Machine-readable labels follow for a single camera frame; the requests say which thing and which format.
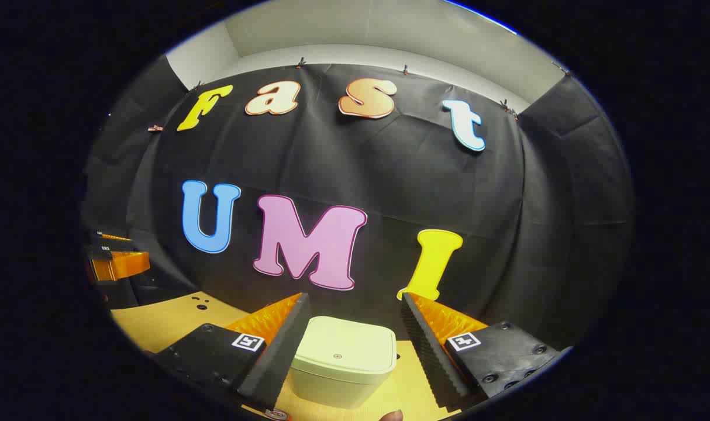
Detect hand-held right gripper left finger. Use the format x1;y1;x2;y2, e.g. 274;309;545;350
154;292;311;411

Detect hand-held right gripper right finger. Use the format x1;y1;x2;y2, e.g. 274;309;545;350
401;292;572;409

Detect wooden desktop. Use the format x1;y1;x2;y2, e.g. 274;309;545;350
111;291;467;421

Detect green desktop garbage bin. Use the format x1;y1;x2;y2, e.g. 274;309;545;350
289;316;398;409

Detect black backdrop cloth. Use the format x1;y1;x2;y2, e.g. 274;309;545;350
80;56;635;351

